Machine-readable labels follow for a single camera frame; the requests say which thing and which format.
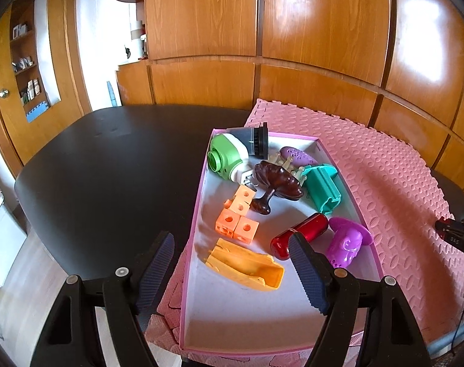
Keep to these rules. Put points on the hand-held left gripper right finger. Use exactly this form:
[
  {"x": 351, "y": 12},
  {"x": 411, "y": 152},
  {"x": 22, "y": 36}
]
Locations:
[{"x": 308, "y": 275}]

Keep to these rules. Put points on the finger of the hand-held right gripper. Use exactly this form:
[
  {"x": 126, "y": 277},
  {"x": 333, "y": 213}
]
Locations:
[
  {"x": 461, "y": 225},
  {"x": 463, "y": 242}
]

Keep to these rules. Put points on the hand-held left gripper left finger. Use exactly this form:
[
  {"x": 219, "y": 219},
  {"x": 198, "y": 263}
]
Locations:
[{"x": 155, "y": 275}]

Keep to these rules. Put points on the red metallic cylinder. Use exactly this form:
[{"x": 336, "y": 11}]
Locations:
[{"x": 300, "y": 233}]

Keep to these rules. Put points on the purple plastic mould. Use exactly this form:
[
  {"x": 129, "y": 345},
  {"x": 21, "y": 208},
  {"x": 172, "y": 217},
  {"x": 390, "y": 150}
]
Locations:
[{"x": 344, "y": 242}]

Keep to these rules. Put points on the orange plastic mould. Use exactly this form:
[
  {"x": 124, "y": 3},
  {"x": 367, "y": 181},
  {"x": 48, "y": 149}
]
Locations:
[{"x": 243, "y": 267}]

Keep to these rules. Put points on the pink shallow box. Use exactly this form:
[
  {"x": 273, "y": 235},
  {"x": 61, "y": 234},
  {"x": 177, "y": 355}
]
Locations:
[{"x": 232, "y": 313}]

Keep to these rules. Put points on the teal plastic mould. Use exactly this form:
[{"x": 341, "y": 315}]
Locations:
[{"x": 325, "y": 187}]

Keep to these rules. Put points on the orange linked cubes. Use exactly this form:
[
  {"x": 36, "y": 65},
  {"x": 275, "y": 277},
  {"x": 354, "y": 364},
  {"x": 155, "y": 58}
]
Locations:
[{"x": 236, "y": 221}]

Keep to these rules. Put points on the brown glossy mushroom-shaped object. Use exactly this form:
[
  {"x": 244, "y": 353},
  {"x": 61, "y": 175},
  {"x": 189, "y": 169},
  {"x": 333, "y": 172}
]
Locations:
[{"x": 278, "y": 179}]

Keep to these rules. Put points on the green and white toy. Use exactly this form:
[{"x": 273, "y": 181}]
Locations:
[{"x": 228, "y": 156}]

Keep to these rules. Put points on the grey and black round brush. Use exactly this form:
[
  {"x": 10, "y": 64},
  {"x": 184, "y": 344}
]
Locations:
[{"x": 255, "y": 139}]

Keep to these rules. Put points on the pink foam puzzle mat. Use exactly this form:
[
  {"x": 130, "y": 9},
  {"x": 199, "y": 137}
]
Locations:
[{"x": 388, "y": 168}]

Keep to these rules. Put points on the light blue foam mat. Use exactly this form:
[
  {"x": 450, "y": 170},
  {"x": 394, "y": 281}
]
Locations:
[{"x": 442, "y": 346}]

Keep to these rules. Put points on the white storage box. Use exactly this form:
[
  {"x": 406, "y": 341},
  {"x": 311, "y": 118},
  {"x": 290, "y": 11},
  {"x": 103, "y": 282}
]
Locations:
[{"x": 4, "y": 241}]

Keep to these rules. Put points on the light blue foam tile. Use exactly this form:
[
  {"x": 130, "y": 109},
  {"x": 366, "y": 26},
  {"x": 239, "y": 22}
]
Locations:
[{"x": 112, "y": 93}]

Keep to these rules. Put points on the metal door knob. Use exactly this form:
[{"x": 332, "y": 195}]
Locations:
[{"x": 4, "y": 94}]

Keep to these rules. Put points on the white and brown roll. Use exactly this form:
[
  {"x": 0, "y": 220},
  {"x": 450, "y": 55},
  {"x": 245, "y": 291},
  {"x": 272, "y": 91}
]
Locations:
[{"x": 136, "y": 30}]

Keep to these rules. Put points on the wooden bookshelf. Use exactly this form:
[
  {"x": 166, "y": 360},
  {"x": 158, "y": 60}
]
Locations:
[{"x": 29, "y": 53}]

